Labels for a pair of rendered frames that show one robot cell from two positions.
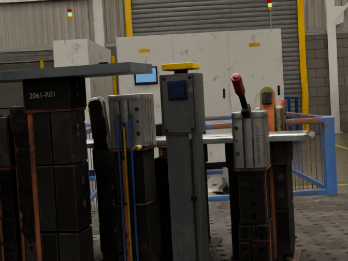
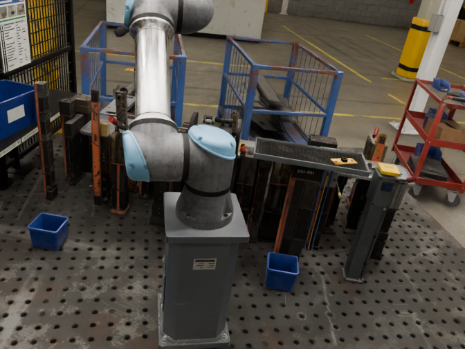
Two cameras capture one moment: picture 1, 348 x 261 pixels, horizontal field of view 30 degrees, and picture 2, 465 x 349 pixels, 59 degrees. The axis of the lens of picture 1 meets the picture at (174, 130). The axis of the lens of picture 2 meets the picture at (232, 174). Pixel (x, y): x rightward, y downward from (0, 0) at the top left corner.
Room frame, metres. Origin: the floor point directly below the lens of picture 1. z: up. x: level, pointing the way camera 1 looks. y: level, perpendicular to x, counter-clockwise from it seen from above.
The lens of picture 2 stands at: (0.13, 0.75, 1.71)
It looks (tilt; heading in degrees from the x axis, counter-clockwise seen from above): 28 degrees down; 347
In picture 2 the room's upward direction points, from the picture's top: 8 degrees clockwise
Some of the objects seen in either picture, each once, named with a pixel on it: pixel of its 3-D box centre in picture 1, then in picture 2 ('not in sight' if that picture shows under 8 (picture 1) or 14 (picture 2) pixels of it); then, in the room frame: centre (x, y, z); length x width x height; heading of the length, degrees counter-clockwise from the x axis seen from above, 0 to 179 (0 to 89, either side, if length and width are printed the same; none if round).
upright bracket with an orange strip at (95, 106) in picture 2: not in sight; (96, 151); (1.68, 0.95, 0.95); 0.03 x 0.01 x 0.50; 75
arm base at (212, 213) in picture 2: not in sight; (206, 197); (1.03, 0.60, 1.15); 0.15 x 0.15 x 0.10
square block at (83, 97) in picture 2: not in sight; (84, 133); (2.00, 1.04, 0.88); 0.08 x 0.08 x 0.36; 75
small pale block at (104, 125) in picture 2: not in sight; (104, 163); (1.70, 0.92, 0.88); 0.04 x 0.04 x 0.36; 75
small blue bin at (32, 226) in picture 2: not in sight; (49, 232); (1.42, 1.09, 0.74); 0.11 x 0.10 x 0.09; 75
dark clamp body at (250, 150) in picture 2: (9, 198); (242, 194); (1.48, 0.39, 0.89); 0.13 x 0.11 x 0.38; 165
